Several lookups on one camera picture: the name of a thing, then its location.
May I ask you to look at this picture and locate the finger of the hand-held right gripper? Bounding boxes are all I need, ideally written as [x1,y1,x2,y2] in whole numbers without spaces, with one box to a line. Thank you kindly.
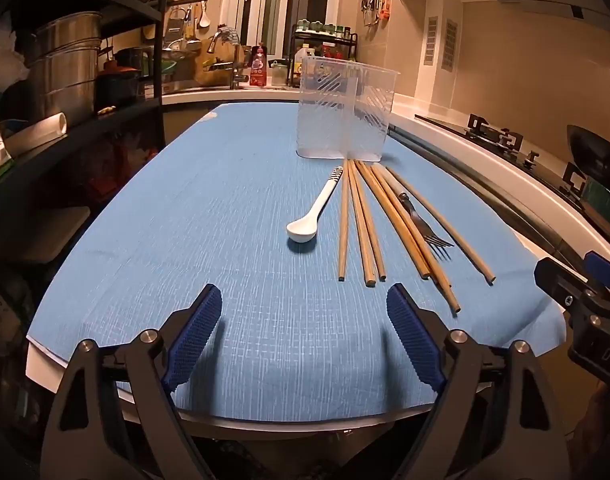
[584,251,610,306]
[534,258,606,311]

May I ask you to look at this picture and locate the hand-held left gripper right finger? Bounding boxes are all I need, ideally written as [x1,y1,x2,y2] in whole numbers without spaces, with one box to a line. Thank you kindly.
[386,282,570,480]

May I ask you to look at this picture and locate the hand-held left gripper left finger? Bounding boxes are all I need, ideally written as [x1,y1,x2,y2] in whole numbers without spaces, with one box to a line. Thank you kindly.
[41,282,223,480]

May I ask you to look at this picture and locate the metal fork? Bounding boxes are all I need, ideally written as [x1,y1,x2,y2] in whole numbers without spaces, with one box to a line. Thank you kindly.
[398,192,456,261]

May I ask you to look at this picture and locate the row of wooden chopsticks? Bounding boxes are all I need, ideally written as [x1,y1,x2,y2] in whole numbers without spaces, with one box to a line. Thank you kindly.
[338,160,496,316]

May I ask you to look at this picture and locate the white ceramic spoon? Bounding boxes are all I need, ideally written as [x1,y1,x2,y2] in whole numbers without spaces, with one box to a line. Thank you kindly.
[286,166,346,244]

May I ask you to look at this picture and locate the clear plastic measuring cup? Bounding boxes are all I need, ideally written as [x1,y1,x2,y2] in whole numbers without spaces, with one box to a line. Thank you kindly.
[296,56,402,162]

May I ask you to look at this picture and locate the black frying pan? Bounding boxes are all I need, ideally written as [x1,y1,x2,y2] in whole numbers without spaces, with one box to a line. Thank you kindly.
[566,124,610,176]

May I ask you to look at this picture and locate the blue woven table mat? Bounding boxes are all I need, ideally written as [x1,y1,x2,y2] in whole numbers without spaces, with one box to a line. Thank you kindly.
[26,102,568,420]

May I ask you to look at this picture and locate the black gas stove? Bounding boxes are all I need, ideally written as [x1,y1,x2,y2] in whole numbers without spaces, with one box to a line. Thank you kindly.
[416,112,610,241]

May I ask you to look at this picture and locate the white paper roll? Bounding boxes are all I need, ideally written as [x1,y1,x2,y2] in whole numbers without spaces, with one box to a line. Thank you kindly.
[5,111,68,158]

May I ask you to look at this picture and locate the dark pot with orange lid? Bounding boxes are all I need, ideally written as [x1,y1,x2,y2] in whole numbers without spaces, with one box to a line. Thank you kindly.
[96,62,142,111]

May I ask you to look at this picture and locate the wooden cutting board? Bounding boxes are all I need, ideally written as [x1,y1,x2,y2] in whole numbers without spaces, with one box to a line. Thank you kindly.
[195,42,236,86]

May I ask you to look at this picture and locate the chrome kitchen faucet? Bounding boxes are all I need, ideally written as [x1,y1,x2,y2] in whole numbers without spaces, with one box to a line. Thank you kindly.
[207,32,248,91]

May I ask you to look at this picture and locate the red dish soap bottle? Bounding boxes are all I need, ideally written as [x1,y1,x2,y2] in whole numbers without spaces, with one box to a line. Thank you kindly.
[250,45,266,88]

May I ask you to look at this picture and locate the black metal shelf rack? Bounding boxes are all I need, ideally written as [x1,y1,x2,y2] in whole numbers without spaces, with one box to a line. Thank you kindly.
[0,0,168,261]

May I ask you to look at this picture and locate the stainless steel steamer pot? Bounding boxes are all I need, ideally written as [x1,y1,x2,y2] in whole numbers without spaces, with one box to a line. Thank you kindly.
[27,10,103,126]

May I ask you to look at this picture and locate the yellow cooking oil bottle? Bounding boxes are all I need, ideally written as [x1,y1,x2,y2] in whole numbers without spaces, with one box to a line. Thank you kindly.
[294,45,316,86]

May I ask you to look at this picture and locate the metal grater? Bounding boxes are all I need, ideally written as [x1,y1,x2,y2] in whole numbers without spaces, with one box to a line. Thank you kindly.
[165,7,188,43]

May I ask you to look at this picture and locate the black spice rack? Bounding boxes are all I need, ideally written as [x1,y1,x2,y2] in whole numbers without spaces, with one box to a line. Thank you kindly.
[286,22,359,88]

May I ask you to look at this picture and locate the white framed window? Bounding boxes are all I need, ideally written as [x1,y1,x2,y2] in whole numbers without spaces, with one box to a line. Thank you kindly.
[222,0,336,56]

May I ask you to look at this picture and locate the hanging kitchen tools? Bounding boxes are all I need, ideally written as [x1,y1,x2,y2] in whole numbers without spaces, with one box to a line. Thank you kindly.
[361,0,393,26]

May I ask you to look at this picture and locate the wall vent grille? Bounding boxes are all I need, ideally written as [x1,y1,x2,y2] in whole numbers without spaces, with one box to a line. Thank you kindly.
[442,18,459,69]
[424,16,439,66]

